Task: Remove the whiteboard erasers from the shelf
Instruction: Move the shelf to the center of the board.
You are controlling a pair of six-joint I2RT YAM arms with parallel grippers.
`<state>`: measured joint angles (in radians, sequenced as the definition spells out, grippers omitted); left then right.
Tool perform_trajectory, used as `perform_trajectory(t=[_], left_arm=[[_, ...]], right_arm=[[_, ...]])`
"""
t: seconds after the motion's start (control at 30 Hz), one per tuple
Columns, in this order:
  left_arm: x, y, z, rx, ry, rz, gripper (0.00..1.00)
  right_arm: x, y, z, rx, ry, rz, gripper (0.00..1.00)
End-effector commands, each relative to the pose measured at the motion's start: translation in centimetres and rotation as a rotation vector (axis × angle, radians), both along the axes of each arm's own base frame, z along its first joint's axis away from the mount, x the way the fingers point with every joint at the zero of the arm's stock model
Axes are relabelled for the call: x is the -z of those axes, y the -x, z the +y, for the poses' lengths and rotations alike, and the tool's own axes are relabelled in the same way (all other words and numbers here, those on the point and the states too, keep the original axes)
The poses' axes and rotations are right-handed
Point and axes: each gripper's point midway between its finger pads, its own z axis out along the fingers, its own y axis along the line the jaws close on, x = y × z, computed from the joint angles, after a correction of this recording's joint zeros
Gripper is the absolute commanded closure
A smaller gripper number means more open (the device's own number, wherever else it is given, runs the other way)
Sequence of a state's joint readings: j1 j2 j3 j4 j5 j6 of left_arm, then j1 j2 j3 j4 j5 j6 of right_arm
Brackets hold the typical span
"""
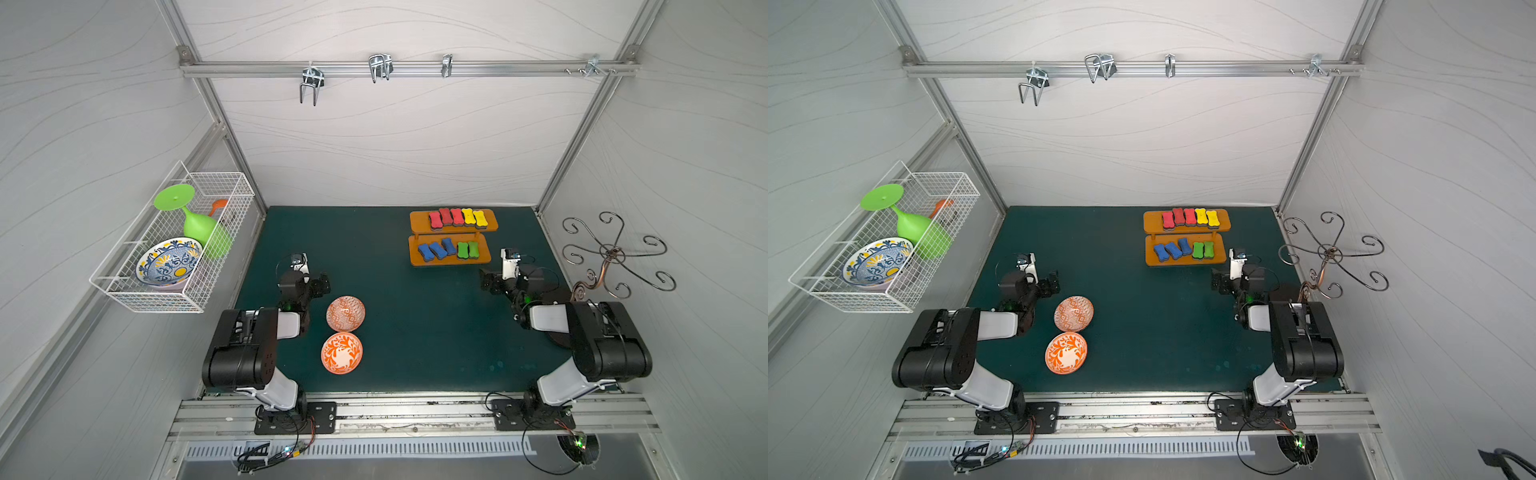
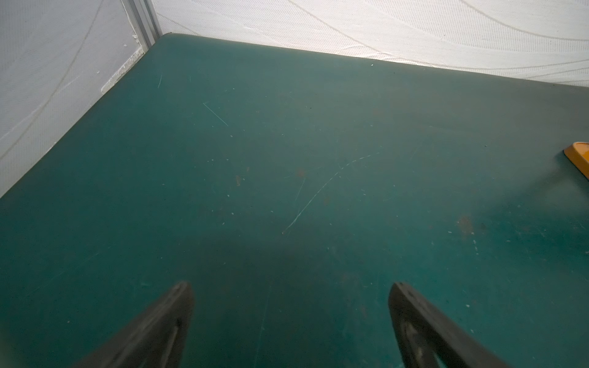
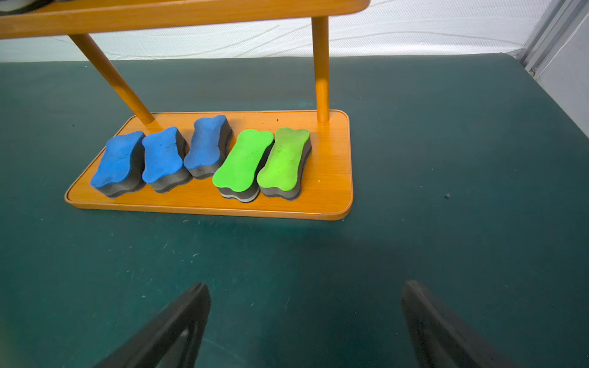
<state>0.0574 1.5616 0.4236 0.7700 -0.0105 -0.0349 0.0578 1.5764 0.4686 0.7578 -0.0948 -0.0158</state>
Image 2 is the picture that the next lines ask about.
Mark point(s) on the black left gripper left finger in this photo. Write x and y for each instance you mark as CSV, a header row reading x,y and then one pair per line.
x,y
155,338

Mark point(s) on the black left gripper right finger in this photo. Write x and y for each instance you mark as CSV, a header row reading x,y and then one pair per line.
x,y
426,336

